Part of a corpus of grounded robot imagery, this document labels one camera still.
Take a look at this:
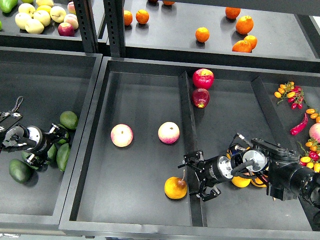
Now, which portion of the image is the black tray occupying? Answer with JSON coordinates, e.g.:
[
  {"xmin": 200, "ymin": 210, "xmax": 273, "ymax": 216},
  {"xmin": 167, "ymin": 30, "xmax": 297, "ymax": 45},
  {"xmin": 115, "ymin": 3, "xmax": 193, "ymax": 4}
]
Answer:
[
  {"xmin": 0, "ymin": 47, "xmax": 103, "ymax": 234},
  {"xmin": 59, "ymin": 57, "xmax": 320, "ymax": 240}
]

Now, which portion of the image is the dark red apple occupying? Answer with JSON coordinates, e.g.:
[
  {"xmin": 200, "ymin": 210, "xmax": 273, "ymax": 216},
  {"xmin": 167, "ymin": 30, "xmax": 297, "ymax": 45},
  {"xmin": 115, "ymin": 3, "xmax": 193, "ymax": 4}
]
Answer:
[{"xmin": 191, "ymin": 88, "xmax": 210, "ymax": 109}]

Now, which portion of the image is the black shelf post left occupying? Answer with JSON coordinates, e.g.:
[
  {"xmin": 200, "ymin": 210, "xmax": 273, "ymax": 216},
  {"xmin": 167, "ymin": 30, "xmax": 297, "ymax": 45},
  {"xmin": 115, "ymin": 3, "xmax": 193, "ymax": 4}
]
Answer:
[{"xmin": 73, "ymin": 0, "xmax": 99, "ymax": 53}]

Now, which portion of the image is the orange shelf behind front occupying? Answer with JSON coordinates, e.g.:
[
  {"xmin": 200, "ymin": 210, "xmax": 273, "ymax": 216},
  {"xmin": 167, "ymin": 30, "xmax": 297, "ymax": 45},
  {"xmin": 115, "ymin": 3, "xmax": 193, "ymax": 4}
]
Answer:
[{"xmin": 243, "ymin": 35, "xmax": 258, "ymax": 50}]

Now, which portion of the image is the cherry tomato bunch lower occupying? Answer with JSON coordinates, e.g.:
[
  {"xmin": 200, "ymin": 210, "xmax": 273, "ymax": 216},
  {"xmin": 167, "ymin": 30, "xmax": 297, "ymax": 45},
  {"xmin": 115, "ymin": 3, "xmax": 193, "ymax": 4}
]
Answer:
[{"xmin": 298, "ymin": 138, "xmax": 320, "ymax": 173}]

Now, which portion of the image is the green avocado middle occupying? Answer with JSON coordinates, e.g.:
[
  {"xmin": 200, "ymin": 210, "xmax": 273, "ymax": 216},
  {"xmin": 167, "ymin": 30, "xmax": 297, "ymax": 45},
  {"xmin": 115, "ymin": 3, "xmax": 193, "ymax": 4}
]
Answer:
[{"xmin": 57, "ymin": 124, "xmax": 70, "ymax": 145}]

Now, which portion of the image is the yellow brown pear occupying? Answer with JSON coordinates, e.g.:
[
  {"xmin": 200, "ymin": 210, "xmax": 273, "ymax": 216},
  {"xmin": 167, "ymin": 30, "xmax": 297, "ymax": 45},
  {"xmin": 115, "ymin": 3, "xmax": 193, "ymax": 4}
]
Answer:
[{"xmin": 164, "ymin": 169, "xmax": 188, "ymax": 200}]

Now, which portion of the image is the cherry tomato bunch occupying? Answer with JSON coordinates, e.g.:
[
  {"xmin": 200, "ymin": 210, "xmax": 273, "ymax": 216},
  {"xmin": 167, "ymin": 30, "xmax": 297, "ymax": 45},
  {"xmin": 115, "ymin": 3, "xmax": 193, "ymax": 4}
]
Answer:
[
  {"xmin": 274, "ymin": 81, "xmax": 305, "ymax": 110},
  {"xmin": 298, "ymin": 138, "xmax": 320, "ymax": 173}
]

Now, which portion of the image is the pale yellow apple front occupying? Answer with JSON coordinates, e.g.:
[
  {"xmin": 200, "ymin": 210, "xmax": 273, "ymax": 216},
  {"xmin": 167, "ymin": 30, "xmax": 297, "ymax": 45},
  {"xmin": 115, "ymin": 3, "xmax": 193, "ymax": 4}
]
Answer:
[{"xmin": 25, "ymin": 19, "xmax": 45, "ymax": 35}]

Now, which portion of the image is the pink peach right edge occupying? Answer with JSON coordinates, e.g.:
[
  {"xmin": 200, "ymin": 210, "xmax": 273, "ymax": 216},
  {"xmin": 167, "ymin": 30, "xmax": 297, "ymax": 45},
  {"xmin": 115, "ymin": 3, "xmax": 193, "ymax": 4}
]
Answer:
[{"xmin": 309, "ymin": 123, "xmax": 320, "ymax": 142}]

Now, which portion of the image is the cherry tomato bunch top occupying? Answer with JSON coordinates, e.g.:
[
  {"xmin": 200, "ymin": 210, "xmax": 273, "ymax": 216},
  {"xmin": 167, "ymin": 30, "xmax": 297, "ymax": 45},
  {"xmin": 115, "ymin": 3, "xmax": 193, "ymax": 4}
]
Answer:
[{"xmin": 274, "ymin": 81, "xmax": 305, "ymax": 110}]

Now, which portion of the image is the pink yellow apple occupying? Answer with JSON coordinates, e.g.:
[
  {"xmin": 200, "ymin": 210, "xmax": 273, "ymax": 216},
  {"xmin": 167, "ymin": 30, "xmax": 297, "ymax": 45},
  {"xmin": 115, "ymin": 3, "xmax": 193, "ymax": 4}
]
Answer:
[
  {"xmin": 158, "ymin": 121, "xmax": 180, "ymax": 144},
  {"xmin": 110, "ymin": 123, "xmax": 134, "ymax": 148}
]

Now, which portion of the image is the dark avocado beside it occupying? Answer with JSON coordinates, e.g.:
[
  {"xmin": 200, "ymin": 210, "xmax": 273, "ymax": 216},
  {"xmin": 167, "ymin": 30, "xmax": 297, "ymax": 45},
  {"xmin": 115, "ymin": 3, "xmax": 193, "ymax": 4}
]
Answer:
[{"xmin": 21, "ymin": 151, "xmax": 39, "ymax": 170}]

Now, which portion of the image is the pale yellow apple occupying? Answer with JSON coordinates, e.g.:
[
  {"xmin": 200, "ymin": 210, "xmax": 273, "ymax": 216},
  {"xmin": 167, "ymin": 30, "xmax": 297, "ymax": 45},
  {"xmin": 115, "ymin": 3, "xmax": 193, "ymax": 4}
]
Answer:
[
  {"xmin": 25, "ymin": 19, "xmax": 45, "ymax": 35},
  {"xmin": 49, "ymin": 6, "xmax": 67, "ymax": 24},
  {"xmin": 15, "ymin": 12, "xmax": 32, "ymax": 30},
  {"xmin": 33, "ymin": 10, "xmax": 51, "ymax": 27},
  {"xmin": 18, "ymin": 3, "xmax": 36, "ymax": 17}
]

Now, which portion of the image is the black left tray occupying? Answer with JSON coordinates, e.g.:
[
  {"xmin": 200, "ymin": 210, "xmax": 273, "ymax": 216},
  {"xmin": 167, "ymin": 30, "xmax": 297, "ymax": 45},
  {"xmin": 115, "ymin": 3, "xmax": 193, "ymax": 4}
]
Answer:
[{"xmin": 0, "ymin": 47, "xmax": 103, "ymax": 234}]

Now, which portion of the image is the black centre tray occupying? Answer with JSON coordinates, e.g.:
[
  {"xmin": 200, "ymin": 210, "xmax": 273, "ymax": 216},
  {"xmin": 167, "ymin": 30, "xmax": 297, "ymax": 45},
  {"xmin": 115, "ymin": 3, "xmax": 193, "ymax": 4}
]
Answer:
[{"xmin": 59, "ymin": 57, "xmax": 320, "ymax": 240}]

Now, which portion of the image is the black shelf post right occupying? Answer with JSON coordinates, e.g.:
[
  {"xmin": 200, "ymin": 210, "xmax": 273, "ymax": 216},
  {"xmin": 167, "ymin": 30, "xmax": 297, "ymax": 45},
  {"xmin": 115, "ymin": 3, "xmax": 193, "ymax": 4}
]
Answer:
[{"xmin": 103, "ymin": 0, "xmax": 126, "ymax": 58}]

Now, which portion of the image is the green avocado top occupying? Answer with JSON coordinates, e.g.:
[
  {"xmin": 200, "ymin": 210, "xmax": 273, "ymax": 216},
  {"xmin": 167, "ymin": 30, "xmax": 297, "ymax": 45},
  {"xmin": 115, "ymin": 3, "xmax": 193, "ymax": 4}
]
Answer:
[{"xmin": 59, "ymin": 111, "xmax": 79, "ymax": 130}]

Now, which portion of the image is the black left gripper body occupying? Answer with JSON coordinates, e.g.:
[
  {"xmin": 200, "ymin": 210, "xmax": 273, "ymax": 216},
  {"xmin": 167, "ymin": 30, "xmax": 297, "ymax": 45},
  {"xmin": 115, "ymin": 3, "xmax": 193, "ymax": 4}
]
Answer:
[{"xmin": 25, "ymin": 128, "xmax": 53, "ymax": 156}]

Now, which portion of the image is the pale yellow apple right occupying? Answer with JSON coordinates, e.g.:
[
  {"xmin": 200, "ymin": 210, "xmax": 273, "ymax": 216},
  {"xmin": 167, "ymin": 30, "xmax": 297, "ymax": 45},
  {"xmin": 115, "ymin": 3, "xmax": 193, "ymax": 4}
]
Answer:
[{"xmin": 49, "ymin": 6, "xmax": 67, "ymax": 24}]

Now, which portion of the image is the dark green avocado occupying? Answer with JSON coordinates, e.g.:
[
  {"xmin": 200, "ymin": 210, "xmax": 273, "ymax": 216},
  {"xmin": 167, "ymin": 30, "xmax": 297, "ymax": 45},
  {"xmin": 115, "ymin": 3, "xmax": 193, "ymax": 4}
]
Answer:
[{"xmin": 47, "ymin": 144, "xmax": 58, "ymax": 165}]

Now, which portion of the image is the pink peach on shelf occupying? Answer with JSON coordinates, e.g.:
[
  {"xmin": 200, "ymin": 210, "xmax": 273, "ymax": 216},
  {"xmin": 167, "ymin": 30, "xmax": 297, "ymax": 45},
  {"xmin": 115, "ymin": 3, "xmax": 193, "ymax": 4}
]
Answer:
[{"xmin": 63, "ymin": 13, "xmax": 79, "ymax": 30}]

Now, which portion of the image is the red chili pepper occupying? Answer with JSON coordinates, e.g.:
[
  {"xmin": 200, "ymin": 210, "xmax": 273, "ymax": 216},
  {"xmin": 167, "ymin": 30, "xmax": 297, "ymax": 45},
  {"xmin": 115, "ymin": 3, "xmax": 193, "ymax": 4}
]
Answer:
[{"xmin": 289, "ymin": 113, "xmax": 309, "ymax": 136}]

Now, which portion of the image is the dark avocado far left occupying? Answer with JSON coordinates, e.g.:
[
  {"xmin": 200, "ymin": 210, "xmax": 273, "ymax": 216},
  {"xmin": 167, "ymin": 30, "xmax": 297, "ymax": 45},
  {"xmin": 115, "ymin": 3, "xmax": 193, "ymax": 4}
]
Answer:
[{"xmin": 9, "ymin": 158, "xmax": 32, "ymax": 184}]

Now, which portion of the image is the bright red apple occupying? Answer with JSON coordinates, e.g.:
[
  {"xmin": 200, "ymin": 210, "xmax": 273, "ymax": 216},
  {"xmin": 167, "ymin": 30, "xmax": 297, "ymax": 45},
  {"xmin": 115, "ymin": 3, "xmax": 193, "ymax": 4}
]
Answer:
[{"xmin": 192, "ymin": 68, "xmax": 215, "ymax": 90}]

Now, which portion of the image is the pink yellow apple left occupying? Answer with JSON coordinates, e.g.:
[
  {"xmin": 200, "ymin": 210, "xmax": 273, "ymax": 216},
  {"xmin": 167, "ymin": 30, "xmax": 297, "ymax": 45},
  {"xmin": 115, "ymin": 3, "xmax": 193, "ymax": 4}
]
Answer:
[{"xmin": 110, "ymin": 123, "xmax": 134, "ymax": 148}]

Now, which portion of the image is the pale yellow apple left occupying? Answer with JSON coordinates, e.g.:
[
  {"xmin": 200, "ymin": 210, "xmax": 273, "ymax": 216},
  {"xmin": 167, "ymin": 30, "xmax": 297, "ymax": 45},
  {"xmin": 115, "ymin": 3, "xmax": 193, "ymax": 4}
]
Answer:
[{"xmin": 15, "ymin": 12, "xmax": 32, "ymax": 30}]

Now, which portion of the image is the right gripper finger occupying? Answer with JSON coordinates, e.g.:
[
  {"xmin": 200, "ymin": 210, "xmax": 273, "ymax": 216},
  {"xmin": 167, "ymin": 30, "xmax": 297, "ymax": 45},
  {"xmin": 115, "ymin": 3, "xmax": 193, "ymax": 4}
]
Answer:
[
  {"xmin": 189, "ymin": 178, "xmax": 222, "ymax": 202},
  {"xmin": 177, "ymin": 150, "xmax": 205, "ymax": 173}
]

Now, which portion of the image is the yellow pear lower middle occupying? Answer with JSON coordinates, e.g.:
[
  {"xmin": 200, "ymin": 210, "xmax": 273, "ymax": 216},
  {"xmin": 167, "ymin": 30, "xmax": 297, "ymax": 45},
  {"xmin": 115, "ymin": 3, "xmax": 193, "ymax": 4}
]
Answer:
[{"xmin": 250, "ymin": 175, "xmax": 268, "ymax": 188}]

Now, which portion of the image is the red apple on shelf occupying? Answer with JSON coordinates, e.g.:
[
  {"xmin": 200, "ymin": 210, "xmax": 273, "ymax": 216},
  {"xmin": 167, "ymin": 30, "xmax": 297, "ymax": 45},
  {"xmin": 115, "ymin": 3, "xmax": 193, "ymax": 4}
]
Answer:
[{"xmin": 57, "ymin": 22, "xmax": 75, "ymax": 37}]

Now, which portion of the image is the yellow pear lower left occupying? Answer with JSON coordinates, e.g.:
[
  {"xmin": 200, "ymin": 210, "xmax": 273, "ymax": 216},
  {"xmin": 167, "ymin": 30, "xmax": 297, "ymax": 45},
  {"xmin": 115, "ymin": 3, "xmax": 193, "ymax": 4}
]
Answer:
[{"xmin": 231, "ymin": 176, "xmax": 251, "ymax": 188}]

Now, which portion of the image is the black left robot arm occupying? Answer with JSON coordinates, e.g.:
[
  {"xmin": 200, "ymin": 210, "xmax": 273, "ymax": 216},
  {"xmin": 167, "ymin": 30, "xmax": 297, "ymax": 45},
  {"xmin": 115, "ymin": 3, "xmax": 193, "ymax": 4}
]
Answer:
[{"xmin": 0, "ymin": 96, "xmax": 69, "ymax": 169}]

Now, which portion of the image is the black shelf post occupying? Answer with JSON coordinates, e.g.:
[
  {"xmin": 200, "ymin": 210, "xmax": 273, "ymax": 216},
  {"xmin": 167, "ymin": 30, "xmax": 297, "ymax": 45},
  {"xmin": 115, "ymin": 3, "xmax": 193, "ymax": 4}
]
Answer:
[
  {"xmin": 103, "ymin": 0, "xmax": 126, "ymax": 58},
  {"xmin": 73, "ymin": 0, "xmax": 99, "ymax": 53}
]

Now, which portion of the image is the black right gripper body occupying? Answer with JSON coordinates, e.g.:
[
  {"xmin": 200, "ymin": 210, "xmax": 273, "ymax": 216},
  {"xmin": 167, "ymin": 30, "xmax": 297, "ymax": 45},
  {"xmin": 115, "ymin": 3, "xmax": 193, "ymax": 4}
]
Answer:
[{"xmin": 195, "ymin": 155, "xmax": 234, "ymax": 187}]

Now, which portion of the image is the black tray divider right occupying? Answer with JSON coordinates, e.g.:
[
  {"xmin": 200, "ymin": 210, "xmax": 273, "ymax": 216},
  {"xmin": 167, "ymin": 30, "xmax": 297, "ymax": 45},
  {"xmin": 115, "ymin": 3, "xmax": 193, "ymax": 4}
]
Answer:
[{"xmin": 251, "ymin": 77, "xmax": 320, "ymax": 231}]

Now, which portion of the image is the orange cherry tomatoes cluster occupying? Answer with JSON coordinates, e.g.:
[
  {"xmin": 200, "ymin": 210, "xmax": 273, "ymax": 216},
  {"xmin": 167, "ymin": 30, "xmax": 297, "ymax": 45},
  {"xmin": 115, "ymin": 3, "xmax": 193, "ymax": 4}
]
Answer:
[{"xmin": 305, "ymin": 108, "xmax": 320, "ymax": 123}]

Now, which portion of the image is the pink yellow apple right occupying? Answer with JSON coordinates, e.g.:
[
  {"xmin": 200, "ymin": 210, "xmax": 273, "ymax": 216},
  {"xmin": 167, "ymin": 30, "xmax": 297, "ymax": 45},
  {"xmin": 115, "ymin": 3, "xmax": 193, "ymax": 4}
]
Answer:
[{"xmin": 158, "ymin": 121, "xmax": 180, "ymax": 144}]

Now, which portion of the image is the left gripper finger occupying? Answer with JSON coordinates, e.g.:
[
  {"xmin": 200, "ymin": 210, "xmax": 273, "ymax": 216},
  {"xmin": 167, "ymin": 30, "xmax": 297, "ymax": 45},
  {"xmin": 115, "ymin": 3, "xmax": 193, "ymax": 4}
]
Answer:
[
  {"xmin": 48, "ymin": 123, "xmax": 66, "ymax": 144},
  {"xmin": 27, "ymin": 153, "xmax": 47, "ymax": 168}
]

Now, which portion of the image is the orange on shelf centre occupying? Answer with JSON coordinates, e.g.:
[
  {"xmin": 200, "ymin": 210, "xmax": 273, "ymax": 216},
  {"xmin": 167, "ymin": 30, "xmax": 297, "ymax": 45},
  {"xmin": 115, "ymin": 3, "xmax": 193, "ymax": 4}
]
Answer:
[{"xmin": 195, "ymin": 27, "xmax": 210, "ymax": 43}]

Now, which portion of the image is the orange shelf front right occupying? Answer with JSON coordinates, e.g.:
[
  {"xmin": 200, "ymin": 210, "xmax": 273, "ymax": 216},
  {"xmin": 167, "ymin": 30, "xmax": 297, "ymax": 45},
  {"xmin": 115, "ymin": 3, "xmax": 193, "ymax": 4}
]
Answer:
[{"xmin": 232, "ymin": 40, "xmax": 252, "ymax": 53}]

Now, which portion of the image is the pale yellow apple back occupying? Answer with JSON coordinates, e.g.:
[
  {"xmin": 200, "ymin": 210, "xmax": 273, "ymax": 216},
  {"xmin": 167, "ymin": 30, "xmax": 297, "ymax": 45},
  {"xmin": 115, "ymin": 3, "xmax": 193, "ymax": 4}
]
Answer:
[{"xmin": 18, "ymin": 3, "xmax": 36, "ymax": 17}]

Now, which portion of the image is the pale yellow apple middle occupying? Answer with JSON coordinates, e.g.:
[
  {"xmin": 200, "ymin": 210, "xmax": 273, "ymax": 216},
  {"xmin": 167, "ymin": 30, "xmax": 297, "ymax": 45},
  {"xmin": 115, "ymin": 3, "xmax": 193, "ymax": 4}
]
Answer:
[{"xmin": 33, "ymin": 10, "xmax": 51, "ymax": 27}]

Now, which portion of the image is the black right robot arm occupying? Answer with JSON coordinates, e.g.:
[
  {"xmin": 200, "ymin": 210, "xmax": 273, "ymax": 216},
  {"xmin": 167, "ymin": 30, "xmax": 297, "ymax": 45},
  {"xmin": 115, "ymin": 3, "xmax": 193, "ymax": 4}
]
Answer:
[{"xmin": 180, "ymin": 133, "xmax": 320, "ymax": 208}]

